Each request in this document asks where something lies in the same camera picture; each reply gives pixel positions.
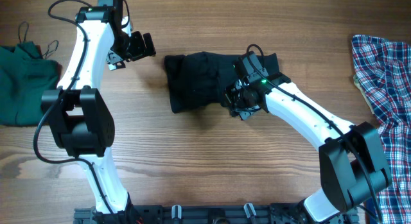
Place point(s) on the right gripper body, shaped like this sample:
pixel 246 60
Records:
pixel 235 97

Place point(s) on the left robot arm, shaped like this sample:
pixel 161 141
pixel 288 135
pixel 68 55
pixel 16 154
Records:
pixel 79 119

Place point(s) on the green drawstring bag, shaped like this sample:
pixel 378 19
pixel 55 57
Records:
pixel 25 74

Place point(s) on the red blue plaid shirt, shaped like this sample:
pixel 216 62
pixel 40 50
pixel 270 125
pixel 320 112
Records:
pixel 383 70

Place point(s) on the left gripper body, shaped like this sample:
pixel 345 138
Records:
pixel 131 47

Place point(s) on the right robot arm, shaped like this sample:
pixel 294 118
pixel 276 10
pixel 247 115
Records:
pixel 353 166

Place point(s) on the black polo shirt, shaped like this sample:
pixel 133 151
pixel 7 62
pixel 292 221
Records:
pixel 198 79

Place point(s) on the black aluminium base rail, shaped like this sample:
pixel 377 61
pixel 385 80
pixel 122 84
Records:
pixel 212 214

